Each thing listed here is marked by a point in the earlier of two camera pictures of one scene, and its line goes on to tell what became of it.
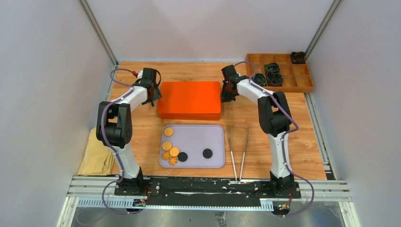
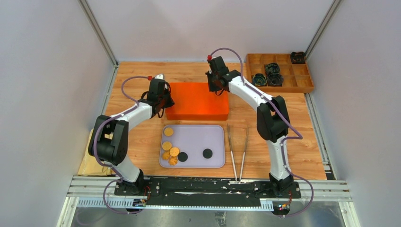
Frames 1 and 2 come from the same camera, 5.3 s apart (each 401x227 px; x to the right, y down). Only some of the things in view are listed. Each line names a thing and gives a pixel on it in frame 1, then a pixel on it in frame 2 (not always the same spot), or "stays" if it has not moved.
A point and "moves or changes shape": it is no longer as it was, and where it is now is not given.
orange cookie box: [189, 117] moves or changes shape
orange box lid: [188, 98] stays
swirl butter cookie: [173, 160] stays
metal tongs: [238, 179] stays
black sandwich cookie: [182, 156] stays
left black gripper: [157, 95] → [170, 102]
